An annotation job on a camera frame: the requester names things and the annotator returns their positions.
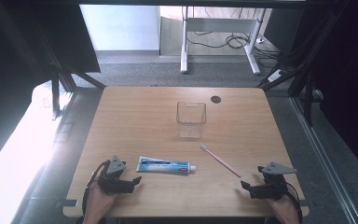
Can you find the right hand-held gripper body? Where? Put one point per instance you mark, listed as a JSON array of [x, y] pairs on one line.
[[270, 186]]

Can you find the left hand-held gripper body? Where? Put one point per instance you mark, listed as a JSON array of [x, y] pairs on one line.
[[115, 186]]

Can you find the metal floor rail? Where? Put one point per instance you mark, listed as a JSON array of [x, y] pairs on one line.
[[323, 155]]

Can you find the dark cabinet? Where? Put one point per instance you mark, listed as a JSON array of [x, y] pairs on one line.
[[284, 29]]

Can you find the white power strip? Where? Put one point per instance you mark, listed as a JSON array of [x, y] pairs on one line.
[[275, 76]]

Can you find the person's left hand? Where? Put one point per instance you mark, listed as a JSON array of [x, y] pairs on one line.
[[99, 202]]

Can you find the pink toothbrush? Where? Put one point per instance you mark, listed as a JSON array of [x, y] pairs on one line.
[[220, 160]]

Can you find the clear plastic container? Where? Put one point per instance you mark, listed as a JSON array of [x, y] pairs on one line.
[[191, 119]]

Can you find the blue and white toothpaste tube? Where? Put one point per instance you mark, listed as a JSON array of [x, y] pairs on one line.
[[164, 165]]

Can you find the white desk frame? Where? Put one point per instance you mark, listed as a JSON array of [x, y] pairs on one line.
[[220, 24]]

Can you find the person's right hand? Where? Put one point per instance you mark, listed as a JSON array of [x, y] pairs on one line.
[[284, 211]]

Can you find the black curtain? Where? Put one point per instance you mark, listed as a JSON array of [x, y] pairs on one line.
[[354, 77], [12, 62]]

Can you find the black metal frame stand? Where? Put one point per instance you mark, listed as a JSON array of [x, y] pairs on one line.
[[65, 77], [301, 68]]

